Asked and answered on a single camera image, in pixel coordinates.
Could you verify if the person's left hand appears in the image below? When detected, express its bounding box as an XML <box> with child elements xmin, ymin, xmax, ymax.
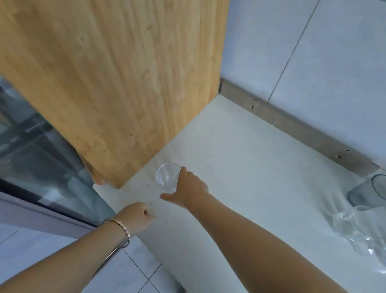
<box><xmin>112</xmin><ymin>199</ymin><xmax>157</xmax><ymax>239</ymax></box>

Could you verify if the person's right hand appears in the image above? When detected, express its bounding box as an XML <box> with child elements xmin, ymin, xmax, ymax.
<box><xmin>159</xmin><ymin>164</ymin><xmax>212</xmax><ymax>212</ymax></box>

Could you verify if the small clear drinking glass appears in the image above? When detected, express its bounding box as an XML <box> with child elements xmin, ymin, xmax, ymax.
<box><xmin>154</xmin><ymin>161</ymin><xmax>183</xmax><ymax>192</ymax></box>

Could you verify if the person's right forearm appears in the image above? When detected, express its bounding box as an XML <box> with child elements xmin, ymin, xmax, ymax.
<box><xmin>174</xmin><ymin>190</ymin><xmax>386</xmax><ymax>293</ymax></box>

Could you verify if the person's left forearm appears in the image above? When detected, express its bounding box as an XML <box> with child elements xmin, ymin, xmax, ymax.
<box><xmin>0</xmin><ymin>208</ymin><xmax>131</xmax><ymax>293</ymax></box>

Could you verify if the metal backsplash strip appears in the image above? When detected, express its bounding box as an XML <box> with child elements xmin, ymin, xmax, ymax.
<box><xmin>210</xmin><ymin>78</ymin><xmax>386</xmax><ymax>180</ymax></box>

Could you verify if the clear glass mug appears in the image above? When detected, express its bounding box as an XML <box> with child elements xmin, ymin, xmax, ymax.
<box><xmin>330</xmin><ymin>202</ymin><xmax>386</xmax><ymax>246</ymax></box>

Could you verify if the grey tinted glass tumbler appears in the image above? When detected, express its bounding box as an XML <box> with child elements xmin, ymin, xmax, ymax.
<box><xmin>345</xmin><ymin>170</ymin><xmax>386</xmax><ymax>212</ymax></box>

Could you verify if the clear glass cup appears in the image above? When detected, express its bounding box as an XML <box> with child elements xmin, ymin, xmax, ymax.
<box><xmin>348</xmin><ymin>235</ymin><xmax>386</xmax><ymax>274</ymax></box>

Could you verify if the beaded bracelet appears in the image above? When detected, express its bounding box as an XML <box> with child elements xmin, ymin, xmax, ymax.
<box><xmin>98</xmin><ymin>218</ymin><xmax>134</xmax><ymax>249</ymax></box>

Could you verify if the glass window with frame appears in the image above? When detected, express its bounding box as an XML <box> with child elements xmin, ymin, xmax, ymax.
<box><xmin>0</xmin><ymin>58</ymin><xmax>134</xmax><ymax>230</ymax></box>

